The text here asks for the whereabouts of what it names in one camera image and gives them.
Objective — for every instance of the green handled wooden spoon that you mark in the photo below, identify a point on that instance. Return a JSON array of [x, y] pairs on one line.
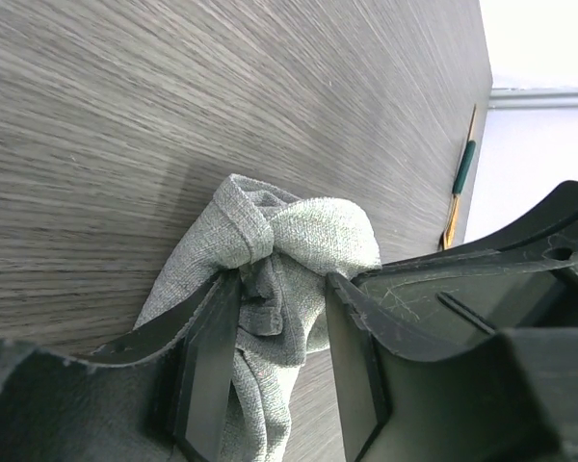
[[465, 164]]

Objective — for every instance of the right aluminium frame post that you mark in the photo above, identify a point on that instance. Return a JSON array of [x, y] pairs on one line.
[[533, 99]]

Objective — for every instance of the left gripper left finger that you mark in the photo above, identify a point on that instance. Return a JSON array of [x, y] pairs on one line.
[[158, 393]]

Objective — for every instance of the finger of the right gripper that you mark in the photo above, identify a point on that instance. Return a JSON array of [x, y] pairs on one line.
[[523, 275]]

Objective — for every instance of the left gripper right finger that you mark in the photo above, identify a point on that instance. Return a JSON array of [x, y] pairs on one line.
[[405, 395]]

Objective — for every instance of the grey cloth napkin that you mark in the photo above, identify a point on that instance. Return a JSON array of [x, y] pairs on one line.
[[284, 247]]

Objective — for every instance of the yellow wooden knife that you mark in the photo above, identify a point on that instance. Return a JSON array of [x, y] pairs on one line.
[[446, 239]]

